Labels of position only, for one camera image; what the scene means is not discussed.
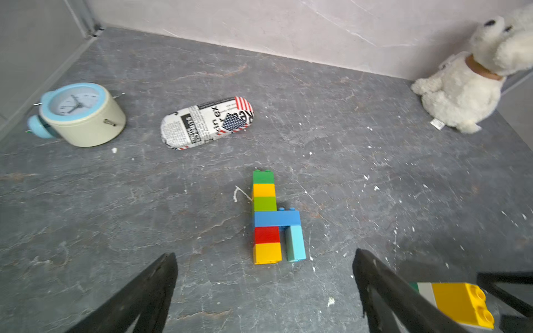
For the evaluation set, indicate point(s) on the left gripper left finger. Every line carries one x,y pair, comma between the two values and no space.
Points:
144,302

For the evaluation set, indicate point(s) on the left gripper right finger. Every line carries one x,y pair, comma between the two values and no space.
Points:
387,299

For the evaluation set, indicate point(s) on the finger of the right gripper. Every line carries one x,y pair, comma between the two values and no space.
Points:
489,282

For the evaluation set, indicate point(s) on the yellow stepped lego brick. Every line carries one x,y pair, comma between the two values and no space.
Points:
464,303

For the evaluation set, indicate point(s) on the light green lego brick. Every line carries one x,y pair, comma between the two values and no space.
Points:
265,204

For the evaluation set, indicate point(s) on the blue long lego brick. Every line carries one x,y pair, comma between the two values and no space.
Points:
282,218

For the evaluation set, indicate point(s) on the dark green lego brick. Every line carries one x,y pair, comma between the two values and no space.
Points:
263,177

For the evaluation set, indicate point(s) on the white long lego brick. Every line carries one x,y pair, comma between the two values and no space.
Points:
426,291

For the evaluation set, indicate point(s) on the small yellow lego brick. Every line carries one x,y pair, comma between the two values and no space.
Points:
267,253

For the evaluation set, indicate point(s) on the cyan lego brick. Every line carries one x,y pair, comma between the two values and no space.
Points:
295,244

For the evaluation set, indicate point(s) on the red lego brick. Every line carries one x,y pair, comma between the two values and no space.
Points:
266,235

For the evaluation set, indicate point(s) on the orange-yellow lego brick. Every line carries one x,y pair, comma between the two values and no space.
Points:
264,190

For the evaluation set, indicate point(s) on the small toy car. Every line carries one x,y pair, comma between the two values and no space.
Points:
203,123

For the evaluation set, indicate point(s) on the white plush toy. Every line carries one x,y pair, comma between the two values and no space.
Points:
467,87

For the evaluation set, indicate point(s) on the tape roll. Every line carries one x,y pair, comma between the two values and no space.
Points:
83,114

